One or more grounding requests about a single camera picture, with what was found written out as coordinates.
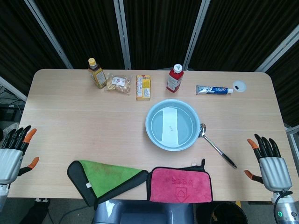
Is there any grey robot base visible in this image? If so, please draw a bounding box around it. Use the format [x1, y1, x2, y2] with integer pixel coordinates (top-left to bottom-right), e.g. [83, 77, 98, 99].
[93, 199, 194, 224]

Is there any pink cloth black border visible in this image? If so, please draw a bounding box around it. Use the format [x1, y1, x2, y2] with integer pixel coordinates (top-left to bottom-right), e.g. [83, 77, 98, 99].
[146, 158, 213, 203]

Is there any white table cable grommet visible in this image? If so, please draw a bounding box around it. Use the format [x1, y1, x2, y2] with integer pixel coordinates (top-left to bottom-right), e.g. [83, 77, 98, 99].
[232, 80, 247, 92]

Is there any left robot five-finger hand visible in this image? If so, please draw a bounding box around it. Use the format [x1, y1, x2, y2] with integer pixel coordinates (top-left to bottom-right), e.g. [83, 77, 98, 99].
[0, 125, 40, 185]

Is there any black trash bin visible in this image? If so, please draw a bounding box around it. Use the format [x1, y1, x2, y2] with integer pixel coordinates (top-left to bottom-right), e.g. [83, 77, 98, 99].
[211, 202, 248, 224]

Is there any grey partition frame post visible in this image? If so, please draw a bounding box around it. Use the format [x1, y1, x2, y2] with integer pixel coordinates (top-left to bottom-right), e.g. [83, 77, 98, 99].
[254, 30, 299, 72]
[114, 0, 132, 70]
[0, 76, 28, 102]
[24, 0, 74, 70]
[183, 0, 211, 70]

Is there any light blue basin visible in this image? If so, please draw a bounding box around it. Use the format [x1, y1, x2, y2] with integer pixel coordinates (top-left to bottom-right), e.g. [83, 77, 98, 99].
[145, 98, 201, 152]

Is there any yellow cardboard box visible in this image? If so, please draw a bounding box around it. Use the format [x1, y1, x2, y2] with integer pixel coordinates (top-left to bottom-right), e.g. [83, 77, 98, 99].
[135, 74, 151, 101]

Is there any green cloth black border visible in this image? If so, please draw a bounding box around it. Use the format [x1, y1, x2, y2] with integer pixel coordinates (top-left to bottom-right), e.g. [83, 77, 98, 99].
[67, 160, 149, 210]

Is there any white paper towel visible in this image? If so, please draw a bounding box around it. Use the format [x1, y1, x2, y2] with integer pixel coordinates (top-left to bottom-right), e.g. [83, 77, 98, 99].
[161, 106, 180, 146]

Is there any metal spoon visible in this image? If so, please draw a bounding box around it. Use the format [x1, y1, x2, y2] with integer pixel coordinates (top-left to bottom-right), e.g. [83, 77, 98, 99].
[199, 123, 238, 169]

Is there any yellow-capped amber bottle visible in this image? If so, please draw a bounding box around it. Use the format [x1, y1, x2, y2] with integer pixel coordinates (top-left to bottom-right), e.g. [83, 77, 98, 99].
[87, 57, 108, 89]

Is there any blue white toothpaste tube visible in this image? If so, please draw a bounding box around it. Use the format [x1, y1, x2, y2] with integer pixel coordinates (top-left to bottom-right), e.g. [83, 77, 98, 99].
[195, 84, 234, 96]

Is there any red bottle white cap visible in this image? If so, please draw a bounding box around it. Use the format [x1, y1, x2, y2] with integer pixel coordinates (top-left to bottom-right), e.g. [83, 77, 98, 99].
[166, 63, 184, 93]

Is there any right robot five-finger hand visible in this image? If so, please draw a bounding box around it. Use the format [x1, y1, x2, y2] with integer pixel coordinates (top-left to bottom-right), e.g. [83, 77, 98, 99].
[244, 133, 293, 192]

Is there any clear snack bag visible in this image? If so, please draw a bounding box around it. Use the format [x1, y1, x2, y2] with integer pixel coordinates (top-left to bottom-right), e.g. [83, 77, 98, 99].
[104, 73, 132, 95]

